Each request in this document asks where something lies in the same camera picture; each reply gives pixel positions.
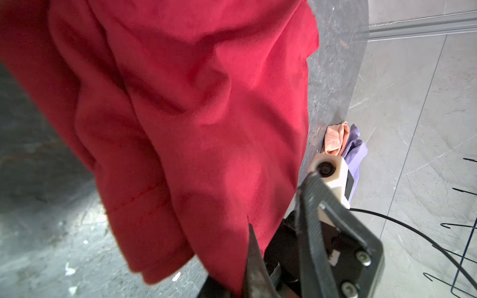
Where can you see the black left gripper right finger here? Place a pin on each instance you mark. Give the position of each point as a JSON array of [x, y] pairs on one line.
[[361, 258]]

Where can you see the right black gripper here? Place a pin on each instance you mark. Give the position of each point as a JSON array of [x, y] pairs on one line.
[[282, 258]]

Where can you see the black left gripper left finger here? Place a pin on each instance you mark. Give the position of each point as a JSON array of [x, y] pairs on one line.
[[256, 282]]

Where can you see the red t shirt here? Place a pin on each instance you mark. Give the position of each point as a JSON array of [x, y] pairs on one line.
[[192, 116]]

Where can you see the purple folded t shirt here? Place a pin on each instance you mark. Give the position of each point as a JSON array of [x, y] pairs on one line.
[[354, 153]]

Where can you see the pink folded t shirt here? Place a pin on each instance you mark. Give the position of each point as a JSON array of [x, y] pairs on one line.
[[335, 139]]

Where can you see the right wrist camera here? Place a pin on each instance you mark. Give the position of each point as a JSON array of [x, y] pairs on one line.
[[335, 174]]

